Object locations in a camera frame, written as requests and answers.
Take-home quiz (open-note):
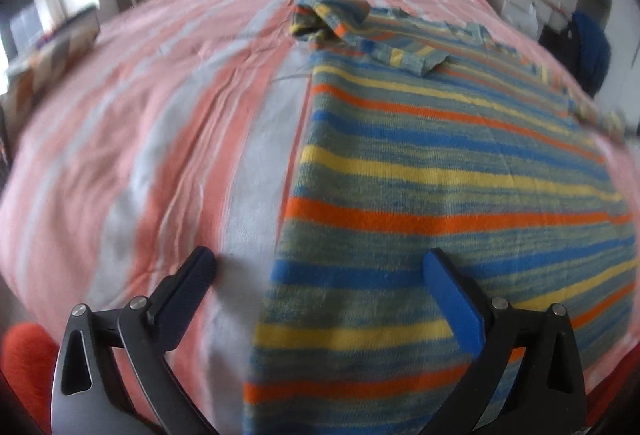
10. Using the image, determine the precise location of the striped knit sweater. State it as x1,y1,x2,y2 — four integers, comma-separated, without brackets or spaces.
243,0,637,434

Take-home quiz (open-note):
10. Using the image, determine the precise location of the pink striped bed sheet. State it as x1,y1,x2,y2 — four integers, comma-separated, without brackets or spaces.
1,0,639,434

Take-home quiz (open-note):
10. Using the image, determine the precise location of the orange clothing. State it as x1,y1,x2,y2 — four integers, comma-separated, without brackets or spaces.
1,322,58,434

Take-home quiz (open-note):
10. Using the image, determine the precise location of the black chair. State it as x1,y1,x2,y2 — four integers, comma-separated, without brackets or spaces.
538,22,580,74

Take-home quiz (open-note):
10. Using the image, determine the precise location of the striped pillow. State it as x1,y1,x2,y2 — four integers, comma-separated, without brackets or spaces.
1,5,101,117

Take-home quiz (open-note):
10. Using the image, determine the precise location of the blue jacket on chair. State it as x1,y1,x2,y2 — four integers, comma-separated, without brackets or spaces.
570,10,612,98

